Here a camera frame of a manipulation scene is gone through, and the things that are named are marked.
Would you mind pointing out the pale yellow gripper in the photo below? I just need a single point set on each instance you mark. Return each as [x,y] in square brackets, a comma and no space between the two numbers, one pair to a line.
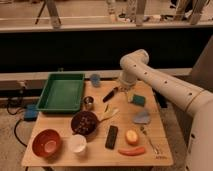
[129,93]

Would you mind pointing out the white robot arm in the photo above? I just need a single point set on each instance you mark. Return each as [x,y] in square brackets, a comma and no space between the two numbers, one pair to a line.
[194,100]

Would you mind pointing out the green plastic tray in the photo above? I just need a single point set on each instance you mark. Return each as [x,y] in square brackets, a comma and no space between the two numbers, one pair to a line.
[62,93]

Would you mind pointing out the green sponge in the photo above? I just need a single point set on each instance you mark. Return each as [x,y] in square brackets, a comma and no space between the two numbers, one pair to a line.
[138,100]

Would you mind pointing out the grey blue cloth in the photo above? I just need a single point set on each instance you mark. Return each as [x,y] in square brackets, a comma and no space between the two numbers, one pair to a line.
[142,118]

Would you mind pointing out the yellow banana peel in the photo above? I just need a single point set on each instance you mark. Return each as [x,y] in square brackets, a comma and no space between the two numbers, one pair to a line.
[109,113]

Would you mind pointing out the metal fork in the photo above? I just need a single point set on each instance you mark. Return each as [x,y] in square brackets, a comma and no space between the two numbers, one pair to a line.
[142,129]

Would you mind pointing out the blue plastic cup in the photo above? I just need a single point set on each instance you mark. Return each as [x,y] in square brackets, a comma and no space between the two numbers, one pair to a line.
[95,80]

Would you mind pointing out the small metal cup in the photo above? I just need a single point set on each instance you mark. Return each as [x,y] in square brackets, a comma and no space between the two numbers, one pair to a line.
[88,102]

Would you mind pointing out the black remote control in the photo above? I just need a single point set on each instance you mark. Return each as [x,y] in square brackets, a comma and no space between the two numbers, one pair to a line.
[111,137]

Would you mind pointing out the dark bowl with food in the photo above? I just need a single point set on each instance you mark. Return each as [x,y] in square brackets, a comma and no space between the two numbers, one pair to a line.
[84,123]

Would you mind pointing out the orange carrot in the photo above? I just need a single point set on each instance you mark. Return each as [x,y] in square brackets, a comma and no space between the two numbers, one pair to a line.
[132,152]

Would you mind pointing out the white plastic cup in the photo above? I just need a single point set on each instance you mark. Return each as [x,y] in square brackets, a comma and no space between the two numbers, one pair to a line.
[77,144]

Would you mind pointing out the red orange bowl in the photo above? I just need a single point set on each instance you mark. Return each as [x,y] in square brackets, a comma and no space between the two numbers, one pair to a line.
[46,143]

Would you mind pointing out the blue power box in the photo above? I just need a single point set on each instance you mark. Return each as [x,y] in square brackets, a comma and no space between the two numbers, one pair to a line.
[31,113]

